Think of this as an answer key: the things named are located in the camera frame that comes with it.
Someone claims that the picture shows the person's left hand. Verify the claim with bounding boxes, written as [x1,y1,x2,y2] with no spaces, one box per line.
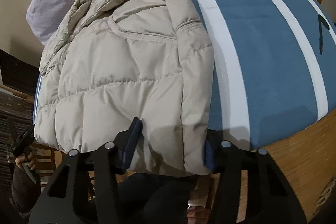
[15,149,37,170]

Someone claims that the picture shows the person's left forearm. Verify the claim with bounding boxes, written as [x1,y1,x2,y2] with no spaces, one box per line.
[10,165,41,214]

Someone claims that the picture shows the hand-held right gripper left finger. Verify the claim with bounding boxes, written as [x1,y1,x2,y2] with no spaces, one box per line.
[29,117,143,224]

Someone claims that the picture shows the blue white striped bed sheet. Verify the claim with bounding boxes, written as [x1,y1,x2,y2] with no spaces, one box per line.
[33,0,336,153]

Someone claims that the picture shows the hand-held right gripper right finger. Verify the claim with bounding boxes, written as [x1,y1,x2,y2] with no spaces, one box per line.
[203,139,307,224]

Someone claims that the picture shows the beige puffer jacket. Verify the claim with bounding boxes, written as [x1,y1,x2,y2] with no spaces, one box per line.
[34,0,218,177]

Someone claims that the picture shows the person's legs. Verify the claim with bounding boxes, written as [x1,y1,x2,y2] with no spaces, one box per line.
[115,172,200,224]

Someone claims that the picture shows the dark patterned rug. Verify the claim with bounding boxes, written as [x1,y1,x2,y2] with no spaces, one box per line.
[0,86,37,177]

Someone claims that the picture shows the wooden chair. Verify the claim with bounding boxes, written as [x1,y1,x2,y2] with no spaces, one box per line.
[31,144,97,201]

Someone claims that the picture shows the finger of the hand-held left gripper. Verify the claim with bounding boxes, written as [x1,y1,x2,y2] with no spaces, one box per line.
[7,117,17,143]

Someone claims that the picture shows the dark cabinet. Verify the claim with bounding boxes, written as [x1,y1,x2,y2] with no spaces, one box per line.
[0,49,41,88]

